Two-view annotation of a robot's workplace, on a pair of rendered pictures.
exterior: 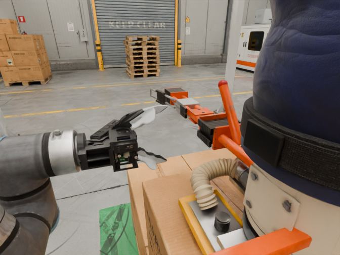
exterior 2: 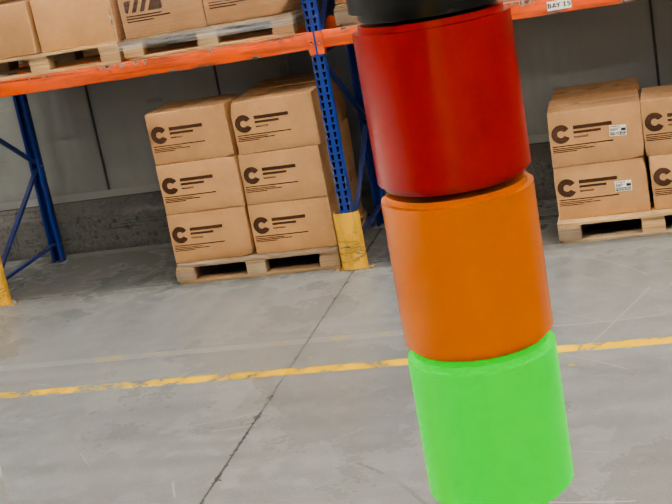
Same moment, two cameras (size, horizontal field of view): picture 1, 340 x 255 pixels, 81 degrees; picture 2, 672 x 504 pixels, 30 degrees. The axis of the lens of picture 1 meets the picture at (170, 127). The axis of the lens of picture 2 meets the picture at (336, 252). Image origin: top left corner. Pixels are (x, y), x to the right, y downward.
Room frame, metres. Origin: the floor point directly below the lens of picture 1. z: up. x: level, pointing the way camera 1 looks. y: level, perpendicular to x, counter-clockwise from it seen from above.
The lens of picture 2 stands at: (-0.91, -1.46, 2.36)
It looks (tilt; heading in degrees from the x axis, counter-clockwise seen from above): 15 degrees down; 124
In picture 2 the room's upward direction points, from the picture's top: 10 degrees counter-clockwise
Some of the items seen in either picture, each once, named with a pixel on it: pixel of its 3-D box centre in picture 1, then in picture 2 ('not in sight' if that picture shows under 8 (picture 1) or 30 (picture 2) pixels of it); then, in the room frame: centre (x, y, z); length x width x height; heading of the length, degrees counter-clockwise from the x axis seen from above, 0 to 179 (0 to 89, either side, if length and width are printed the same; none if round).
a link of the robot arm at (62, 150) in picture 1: (68, 150); not in sight; (0.35, 0.21, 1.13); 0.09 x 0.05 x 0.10; 19
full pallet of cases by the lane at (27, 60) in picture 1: (23, 52); not in sight; (6.31, 4.41, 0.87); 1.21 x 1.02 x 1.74; 19
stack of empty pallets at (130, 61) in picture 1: (141, 55); not in sight; (7.56, 1.03, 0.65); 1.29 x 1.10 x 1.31; 19
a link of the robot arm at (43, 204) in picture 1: (30, 209); not in sight; (0.30, 0.29, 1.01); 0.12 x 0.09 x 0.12; 21
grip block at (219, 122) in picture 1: (220, 130); not in sight; (0.46, -0.13, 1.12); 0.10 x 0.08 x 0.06; 108
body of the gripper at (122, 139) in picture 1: (109, 147); not in sight; (0.37, 0.13, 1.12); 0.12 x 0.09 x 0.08; 109
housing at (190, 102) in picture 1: (187, 107); not in sight; (0.66, -0.06, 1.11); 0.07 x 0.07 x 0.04; 18
